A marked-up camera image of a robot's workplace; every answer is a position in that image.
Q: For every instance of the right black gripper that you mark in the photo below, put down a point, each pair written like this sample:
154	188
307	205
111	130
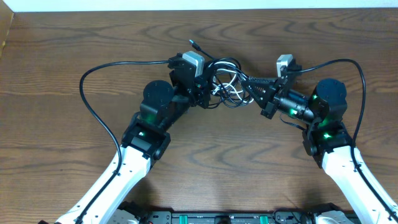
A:
270	96

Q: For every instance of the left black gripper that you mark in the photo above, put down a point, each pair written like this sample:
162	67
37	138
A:
203	92

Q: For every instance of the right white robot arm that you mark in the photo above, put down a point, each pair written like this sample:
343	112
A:
325	137

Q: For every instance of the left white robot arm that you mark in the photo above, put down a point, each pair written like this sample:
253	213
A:
146	138

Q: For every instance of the cardboard side panel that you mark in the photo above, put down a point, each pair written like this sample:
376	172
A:
6	18

